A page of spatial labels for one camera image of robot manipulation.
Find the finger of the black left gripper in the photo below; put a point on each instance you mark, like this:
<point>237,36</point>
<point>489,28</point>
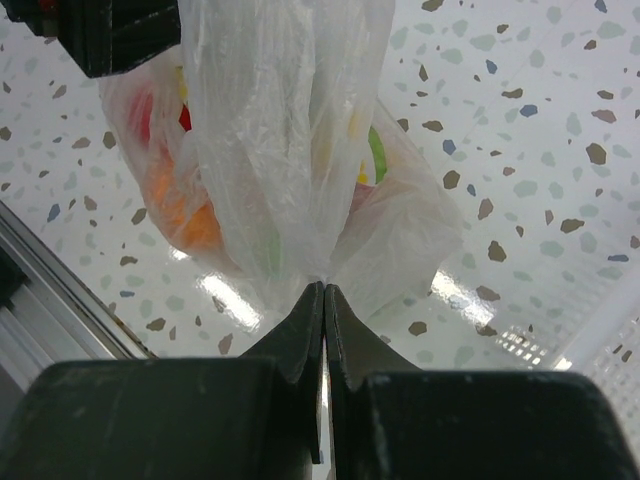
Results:
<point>103,37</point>

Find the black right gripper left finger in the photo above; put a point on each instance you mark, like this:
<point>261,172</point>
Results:
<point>295,348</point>

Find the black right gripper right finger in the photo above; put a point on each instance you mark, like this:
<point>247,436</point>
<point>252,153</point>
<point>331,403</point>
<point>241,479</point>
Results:
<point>357,358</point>

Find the clear printed plastic bag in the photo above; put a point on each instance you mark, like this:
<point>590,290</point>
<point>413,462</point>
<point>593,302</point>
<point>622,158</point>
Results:
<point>268,106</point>

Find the red fruit in clear bag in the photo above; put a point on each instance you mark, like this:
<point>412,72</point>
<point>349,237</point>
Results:
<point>139,117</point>

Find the green apple in clear bag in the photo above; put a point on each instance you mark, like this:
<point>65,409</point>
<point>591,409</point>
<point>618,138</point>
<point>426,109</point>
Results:
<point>372,171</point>

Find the orange in clear bag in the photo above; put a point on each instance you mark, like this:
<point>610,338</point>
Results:
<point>180,209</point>

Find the white plastic basket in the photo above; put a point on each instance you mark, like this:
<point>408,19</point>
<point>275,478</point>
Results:
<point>606,350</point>

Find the aluminium mounting rail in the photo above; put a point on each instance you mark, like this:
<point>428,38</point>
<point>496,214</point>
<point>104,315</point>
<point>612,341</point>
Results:
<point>53,316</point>

